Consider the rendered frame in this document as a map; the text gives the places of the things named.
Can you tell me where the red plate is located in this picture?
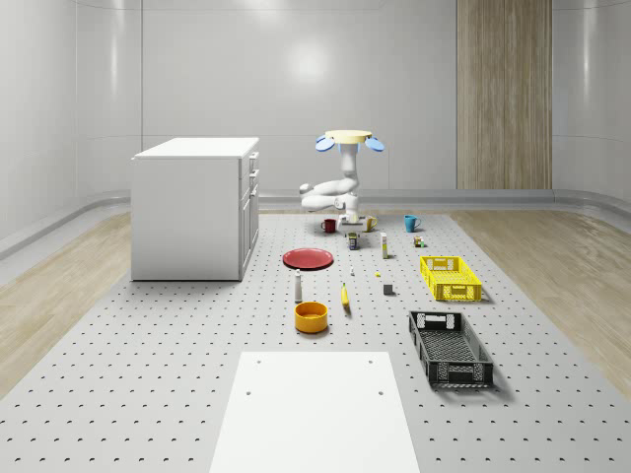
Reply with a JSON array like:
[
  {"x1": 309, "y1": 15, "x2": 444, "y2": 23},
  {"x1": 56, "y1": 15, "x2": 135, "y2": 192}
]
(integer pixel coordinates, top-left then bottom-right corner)
[{"x1": 281, "y1": 247, "x2": 336, "y2": 272}]

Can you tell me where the drone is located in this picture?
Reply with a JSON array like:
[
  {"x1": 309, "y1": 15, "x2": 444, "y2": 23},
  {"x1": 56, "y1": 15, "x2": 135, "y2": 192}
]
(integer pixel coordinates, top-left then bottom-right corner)
[{"x1": 315, "y1": 129, "x2": 386, "y2": 154}]

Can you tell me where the yellow bowl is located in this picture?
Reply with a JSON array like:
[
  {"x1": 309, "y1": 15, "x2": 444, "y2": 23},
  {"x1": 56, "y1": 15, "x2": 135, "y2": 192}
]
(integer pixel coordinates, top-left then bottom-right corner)
[{"x1": 294, "y1": 301, "x2": 329, "y2": 334}]

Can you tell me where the yellow basket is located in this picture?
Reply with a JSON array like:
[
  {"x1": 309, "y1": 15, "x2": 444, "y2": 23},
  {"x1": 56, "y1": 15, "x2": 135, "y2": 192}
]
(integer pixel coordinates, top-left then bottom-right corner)
[{"x1": 419, "y1": 254, "x2": 484, "y2": 304}]

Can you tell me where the white cabinet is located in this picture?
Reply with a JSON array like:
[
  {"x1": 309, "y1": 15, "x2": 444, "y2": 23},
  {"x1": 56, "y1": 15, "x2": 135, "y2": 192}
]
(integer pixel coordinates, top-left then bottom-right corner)
[{"x1": 130, "y1": 136, "x2": 261, "y2": 283}]

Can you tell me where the dark grey basket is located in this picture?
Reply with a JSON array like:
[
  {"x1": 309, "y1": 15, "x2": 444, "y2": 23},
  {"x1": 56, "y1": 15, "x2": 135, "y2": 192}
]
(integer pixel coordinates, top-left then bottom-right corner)
[{"x1": 407, "y1": 310, "x2": 495, "y2": 389}]

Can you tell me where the white board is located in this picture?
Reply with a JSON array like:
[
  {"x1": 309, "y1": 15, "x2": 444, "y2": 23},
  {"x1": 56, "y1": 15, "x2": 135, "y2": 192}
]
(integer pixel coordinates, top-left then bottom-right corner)
[{"x1": 208, "y1": 351, "x2": 422, "y2": 473}]

